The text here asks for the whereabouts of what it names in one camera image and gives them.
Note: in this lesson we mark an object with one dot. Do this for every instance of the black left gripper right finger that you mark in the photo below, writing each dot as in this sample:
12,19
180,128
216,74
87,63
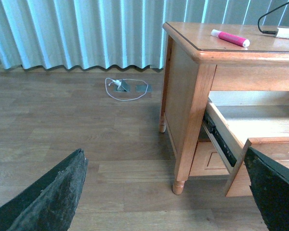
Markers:
269,184

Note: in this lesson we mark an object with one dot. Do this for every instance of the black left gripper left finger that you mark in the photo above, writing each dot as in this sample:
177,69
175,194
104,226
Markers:
50,203

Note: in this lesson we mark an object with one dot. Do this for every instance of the wooden drawer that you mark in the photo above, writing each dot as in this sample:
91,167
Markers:
263,127
207,161

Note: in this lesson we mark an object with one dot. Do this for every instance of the pink marker white caps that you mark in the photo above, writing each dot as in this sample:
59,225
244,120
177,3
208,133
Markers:
240,41

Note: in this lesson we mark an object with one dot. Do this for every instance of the wooden nightstand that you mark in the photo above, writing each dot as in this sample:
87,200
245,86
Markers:
200,68

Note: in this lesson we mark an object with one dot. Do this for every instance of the open metal floor socket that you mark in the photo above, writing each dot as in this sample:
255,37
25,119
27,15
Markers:
121,86

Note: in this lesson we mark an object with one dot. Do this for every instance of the closed metal floor plate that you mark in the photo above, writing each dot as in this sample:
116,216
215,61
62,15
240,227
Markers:
143,88

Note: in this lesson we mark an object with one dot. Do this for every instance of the white usb charger block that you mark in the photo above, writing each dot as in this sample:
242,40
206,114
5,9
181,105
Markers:
282,33

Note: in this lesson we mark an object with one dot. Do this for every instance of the light green pleated curtain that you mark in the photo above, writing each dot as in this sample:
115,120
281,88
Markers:
90,33

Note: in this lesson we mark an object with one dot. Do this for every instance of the black drawer slide rail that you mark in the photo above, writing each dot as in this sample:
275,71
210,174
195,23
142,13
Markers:
210,125

